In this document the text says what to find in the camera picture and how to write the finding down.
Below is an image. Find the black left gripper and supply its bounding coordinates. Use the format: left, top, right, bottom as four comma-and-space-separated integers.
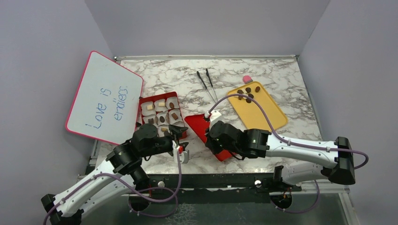
141, 125, 189, 157

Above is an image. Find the milk chocolate rectangle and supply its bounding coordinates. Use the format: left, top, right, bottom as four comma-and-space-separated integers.
171, 113, 178, 120

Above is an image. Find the red box lid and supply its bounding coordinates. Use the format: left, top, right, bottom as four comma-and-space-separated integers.
184, 114, 235, 162

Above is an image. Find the red chocolate box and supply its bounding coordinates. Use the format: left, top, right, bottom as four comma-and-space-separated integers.
139, 91, 185, 136

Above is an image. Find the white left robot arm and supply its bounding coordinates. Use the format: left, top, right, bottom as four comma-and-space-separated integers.
41, 124, 188, 225

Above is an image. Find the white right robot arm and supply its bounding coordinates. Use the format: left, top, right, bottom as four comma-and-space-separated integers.
205, 121, 356, 191

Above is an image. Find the yellow plastic tray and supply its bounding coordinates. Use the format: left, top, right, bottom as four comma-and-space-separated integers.
227, 81, 288, 131

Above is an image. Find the pink eraser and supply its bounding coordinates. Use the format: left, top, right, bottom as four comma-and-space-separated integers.
242, 75, 253, 84

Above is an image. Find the pink framed whiteboard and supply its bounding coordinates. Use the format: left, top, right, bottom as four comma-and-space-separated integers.
65, 51, 144, 144

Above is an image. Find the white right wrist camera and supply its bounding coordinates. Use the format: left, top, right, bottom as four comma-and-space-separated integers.
204, 110, 222, 127

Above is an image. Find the black metal base rail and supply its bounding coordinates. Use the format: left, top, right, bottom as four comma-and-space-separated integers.
127, 172, 302, 206

